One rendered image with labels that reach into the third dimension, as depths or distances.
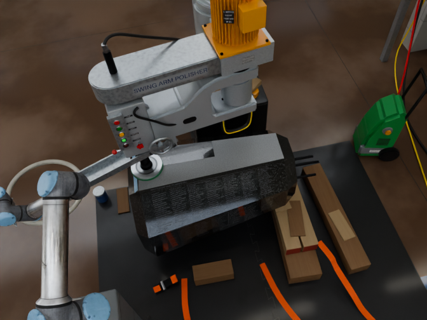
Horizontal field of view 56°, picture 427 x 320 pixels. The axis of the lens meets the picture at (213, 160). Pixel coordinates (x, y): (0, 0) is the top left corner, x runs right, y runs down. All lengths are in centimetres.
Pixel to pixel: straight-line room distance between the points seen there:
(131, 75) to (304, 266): 189
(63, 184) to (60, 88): 294
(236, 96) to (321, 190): 140
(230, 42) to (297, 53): 270
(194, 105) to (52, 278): 114
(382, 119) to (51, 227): 265
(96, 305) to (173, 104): 112
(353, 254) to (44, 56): 399
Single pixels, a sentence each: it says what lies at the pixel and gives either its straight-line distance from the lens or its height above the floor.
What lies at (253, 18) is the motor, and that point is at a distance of 195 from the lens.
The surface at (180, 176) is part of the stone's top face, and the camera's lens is 267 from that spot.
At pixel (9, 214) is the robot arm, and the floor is 122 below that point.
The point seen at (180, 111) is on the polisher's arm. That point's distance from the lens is 227.
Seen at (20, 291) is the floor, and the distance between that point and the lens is 361.
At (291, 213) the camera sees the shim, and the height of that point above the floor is 26.
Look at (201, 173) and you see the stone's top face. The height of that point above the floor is 82.
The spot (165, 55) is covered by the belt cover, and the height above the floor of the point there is 169.
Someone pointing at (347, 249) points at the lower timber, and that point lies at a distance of 326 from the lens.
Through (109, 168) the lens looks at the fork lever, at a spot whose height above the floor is 95.
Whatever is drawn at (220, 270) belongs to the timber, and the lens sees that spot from 309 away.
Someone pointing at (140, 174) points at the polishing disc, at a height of 85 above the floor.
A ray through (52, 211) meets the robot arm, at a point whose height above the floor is 154.
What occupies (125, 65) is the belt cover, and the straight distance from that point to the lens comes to 213.
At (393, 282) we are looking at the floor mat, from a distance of 339.
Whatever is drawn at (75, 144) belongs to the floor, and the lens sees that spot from 415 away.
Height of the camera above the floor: 306
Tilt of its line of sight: 55 degrees down
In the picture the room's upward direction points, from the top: 6 degrees counter-clockwise
